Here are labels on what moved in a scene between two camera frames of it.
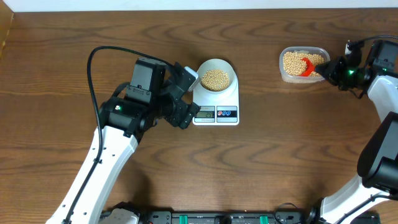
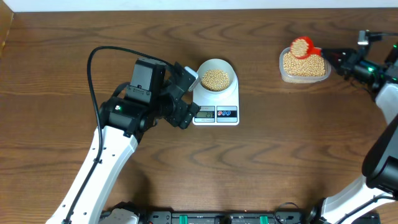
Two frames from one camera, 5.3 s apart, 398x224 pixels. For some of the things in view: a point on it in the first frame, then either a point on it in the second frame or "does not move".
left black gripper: x=181 y=113 does not move
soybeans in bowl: x=215 y=79 does not move
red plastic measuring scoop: x=310 y=66 -> x=311 y=50
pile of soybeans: x=293 y=65 does not move
